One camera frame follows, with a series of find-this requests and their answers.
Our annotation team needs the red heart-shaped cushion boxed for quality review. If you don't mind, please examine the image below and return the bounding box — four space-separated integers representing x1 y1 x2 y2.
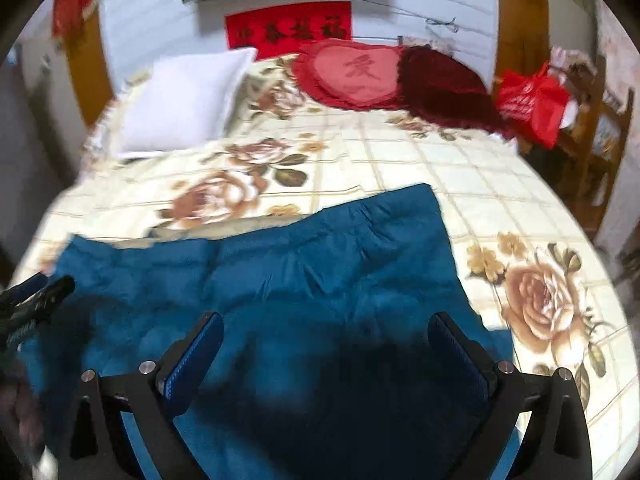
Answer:
291 40 408 111

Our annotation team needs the white pillow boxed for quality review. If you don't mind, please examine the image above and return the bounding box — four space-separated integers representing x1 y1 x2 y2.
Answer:
117 47 258 158

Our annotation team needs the thin wall cable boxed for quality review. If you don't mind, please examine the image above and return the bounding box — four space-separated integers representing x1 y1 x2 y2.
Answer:
280 0 458 36

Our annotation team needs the red plastic bag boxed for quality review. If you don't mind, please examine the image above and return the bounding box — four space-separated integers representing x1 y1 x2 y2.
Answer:
494 60 571 150

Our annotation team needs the blue down jacket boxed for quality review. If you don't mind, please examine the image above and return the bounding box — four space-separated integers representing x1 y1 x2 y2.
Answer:
17 183 516 480

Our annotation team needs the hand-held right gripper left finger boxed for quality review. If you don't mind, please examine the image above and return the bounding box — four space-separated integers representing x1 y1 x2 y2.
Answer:
56 311 225 480

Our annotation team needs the floral curtain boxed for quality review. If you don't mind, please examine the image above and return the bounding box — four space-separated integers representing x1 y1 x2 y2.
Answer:
595 5 637 101

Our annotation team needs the wooden chair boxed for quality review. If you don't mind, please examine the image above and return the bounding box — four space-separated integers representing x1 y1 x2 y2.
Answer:
520 45 633 221

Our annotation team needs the floral bed sheet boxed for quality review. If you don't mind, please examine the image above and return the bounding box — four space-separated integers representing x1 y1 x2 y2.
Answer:
10 52 633 480

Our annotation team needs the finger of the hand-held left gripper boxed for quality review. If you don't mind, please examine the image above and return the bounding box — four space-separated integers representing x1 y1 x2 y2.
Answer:
0 307 57 350
0 275 77 313

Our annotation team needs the grey refrigerator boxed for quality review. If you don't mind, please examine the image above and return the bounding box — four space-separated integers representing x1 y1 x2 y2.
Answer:
0 45 81 201

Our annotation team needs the red hanging cloth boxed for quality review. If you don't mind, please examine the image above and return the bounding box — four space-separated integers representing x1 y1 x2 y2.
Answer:
52 0 98 51

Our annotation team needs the dark red velvet cushion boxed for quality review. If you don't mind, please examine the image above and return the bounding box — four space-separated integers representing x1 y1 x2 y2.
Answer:
400 45 516 138

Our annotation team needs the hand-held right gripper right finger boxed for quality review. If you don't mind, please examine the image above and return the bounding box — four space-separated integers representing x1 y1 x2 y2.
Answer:
428 311 594 480

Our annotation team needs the red wall banner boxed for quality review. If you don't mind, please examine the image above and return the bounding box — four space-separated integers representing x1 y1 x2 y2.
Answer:
225 1 352 51

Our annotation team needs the person's left forearm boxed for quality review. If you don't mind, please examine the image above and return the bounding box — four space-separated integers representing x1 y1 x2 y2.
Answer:
0 355 48 466

